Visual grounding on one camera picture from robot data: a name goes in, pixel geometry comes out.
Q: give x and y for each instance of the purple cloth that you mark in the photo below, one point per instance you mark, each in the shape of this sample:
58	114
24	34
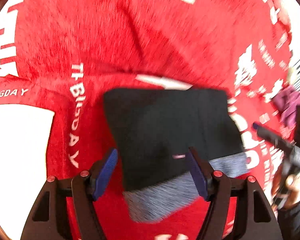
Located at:
286	102

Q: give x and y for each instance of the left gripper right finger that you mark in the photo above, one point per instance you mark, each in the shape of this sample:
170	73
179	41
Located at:
254	218

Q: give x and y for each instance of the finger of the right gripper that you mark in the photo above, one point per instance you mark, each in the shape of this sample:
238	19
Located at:
273	138

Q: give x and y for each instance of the red sofa cover with lettering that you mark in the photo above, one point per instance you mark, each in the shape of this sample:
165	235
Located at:
58	126

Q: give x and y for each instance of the black pants with patterned waistband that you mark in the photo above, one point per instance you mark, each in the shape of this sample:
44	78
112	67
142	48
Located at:
154	129

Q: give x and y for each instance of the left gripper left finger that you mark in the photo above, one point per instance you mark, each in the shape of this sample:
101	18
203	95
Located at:
48	218

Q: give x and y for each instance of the red back cushion white characters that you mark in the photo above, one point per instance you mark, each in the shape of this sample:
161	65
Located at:
227	43

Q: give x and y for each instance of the person's right hand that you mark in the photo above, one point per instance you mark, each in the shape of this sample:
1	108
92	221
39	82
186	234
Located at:
292	183

